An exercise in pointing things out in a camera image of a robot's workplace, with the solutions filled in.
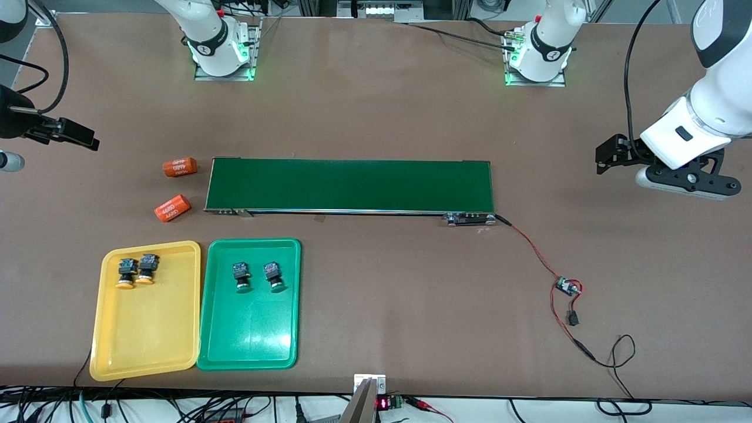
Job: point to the orange 4680 cylinder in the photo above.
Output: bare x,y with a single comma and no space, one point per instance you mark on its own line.
173,208
180,167

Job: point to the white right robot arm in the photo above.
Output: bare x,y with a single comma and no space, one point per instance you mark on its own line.
205,35

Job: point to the red digit display module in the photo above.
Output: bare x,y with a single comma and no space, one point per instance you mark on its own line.
383,403

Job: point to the green conveyor belt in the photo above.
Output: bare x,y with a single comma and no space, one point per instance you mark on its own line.
352,185

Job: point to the green push button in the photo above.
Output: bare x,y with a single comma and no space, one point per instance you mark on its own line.
242,286
278,286

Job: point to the silver camera stand bracket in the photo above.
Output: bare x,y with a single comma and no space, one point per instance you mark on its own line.
358,405

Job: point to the red clip lead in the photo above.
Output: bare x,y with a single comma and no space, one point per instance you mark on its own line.
423,404

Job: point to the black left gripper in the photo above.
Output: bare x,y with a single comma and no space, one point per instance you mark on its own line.
628,149

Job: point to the silver control box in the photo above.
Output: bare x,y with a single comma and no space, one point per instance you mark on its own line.
379,10

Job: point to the small black plug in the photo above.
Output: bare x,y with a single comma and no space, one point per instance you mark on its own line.
573,319

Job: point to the yellow plastic tray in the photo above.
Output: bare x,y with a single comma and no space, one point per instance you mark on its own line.
147,329

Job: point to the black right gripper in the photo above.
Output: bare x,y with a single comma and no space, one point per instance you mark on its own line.
13,120

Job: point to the small green circuit board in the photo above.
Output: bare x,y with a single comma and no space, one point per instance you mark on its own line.
568,286

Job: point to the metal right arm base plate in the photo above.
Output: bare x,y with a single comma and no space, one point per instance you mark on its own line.
257,47

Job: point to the aluminium frame profile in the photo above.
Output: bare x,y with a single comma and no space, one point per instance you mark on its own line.
44,17

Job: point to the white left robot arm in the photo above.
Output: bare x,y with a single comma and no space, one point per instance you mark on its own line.
711,100

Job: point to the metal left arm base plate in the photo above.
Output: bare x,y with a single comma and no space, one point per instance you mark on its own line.
537,84

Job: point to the yellow push button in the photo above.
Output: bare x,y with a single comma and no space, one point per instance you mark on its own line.
144,279
124,285

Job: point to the green plastic tray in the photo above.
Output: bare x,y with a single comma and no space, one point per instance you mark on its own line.
249,329

